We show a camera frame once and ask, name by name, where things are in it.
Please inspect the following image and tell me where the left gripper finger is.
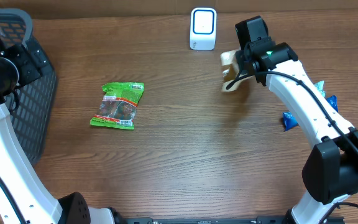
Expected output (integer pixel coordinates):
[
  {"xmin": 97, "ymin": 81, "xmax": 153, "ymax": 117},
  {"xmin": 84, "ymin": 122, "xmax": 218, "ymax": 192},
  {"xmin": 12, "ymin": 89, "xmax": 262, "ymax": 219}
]
[
  {"xmin": 25, "ymin": 37, "xmax": 44, "ymax": 58},
  {"xmin": 34, "ymin": 51, "xmax": 53, "ymax": 75}
]

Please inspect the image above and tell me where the green snack bag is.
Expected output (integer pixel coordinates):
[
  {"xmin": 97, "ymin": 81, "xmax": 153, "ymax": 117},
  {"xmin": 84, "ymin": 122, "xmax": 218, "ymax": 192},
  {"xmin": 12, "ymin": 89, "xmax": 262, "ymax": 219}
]
[{"xmin": 89, "ymin": 82, "xmax": 144, "ymax": 130}]

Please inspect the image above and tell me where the beige nut snack bag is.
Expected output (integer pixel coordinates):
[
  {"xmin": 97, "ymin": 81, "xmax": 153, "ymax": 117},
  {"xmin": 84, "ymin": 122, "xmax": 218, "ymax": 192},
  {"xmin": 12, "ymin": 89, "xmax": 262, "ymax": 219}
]
[{"xmin": 221, "ymin": 49, "xmax": 250, "ymax": 92}]

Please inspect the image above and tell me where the blue Oreo cookie pack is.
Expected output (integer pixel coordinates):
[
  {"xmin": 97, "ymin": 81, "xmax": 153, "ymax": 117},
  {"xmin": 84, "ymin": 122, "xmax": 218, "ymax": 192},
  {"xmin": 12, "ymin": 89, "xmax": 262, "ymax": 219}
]
[{"xmin": 283, "ymin": 95, "xmax": 339, "ymax": 131}]

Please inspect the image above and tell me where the light blue snack packet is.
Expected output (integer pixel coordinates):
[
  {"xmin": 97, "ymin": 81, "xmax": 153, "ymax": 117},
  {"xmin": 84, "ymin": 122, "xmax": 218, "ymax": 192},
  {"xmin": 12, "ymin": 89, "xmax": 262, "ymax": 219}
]
[{"xmin": 314, "ymin": 80, "xmax": 326, "ymax": 98}]

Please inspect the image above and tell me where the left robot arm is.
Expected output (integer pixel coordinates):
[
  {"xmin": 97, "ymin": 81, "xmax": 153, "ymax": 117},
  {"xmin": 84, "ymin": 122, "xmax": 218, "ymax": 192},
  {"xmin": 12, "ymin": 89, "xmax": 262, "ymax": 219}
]
[{"xmin": 0, "ymin": 39, "xmax": 119, "ymax": 224}]

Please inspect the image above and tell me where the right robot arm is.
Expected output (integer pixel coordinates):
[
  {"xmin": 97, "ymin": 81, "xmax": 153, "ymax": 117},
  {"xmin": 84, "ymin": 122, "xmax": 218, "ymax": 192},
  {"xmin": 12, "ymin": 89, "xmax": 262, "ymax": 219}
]
[{"xmin": 234, "ymin": 16, "xmax": 358, "ymax": 223}]

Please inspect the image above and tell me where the white barcode scanner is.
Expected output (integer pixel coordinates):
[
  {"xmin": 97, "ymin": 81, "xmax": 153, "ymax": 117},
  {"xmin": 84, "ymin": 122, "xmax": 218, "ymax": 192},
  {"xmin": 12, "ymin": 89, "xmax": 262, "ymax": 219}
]
[{"xmin": 190, "ymin": 7, "xmax": 217, "ymax": 50}]

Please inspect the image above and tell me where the grey plastic shopping basket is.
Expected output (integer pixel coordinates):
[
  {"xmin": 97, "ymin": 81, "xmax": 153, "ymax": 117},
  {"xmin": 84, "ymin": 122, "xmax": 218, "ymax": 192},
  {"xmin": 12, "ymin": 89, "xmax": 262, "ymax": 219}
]
[{"xmin": 0, "ymin": 9, "xmax": 58, "ymax": 165}]

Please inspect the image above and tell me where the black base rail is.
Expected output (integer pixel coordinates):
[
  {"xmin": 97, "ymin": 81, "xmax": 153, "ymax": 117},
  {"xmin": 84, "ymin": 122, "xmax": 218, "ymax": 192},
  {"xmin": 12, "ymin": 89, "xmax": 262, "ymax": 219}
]
[{"xmin": 116, "ymin": 216, "xmax": 285, "ymax": 224}]

